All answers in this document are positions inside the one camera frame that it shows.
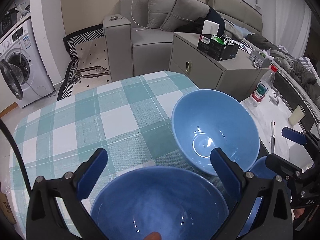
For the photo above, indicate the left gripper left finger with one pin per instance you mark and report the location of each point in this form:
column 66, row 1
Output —
column 44, row 218

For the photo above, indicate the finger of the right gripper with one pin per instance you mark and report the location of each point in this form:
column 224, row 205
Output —
column 307, row 139
column 282, row 167

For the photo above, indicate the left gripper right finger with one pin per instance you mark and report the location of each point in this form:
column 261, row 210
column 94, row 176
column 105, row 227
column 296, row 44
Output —
column 234, row 181

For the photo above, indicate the large blue bowl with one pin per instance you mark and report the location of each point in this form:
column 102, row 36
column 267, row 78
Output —
column 176, row 203

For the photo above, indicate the right hand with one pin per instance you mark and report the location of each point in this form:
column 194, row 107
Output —
column 298, row 212

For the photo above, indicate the left hand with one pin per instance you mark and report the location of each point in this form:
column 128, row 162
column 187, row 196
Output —
column 153, row 236

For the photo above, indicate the knife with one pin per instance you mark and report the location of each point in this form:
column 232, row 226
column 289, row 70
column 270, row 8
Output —
column 273, row 136

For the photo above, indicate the cardboard box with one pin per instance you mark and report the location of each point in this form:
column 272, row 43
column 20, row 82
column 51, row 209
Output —
column 5, row 207

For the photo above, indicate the plastic water bottle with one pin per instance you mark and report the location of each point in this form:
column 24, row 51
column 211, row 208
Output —
column 263, row 86

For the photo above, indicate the grey cabinet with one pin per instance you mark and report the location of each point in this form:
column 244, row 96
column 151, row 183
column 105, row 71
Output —
column 236, row 77

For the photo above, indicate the teal checked tablecloth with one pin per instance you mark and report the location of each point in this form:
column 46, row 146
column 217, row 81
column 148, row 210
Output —
column 130, row 119

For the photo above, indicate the grey cushion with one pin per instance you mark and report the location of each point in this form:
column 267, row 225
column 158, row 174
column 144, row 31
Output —
column 184, row 12

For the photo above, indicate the white washing machine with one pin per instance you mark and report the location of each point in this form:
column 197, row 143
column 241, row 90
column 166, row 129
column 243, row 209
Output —
column 22, row 68

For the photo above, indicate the grey sofa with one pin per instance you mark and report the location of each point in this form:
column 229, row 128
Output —
column 134, row 51

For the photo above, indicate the black pressure cooker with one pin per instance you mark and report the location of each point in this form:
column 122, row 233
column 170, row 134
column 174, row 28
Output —
column 9, row 20

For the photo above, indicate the black box with cables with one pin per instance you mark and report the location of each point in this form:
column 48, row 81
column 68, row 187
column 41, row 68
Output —
column 216, row 48

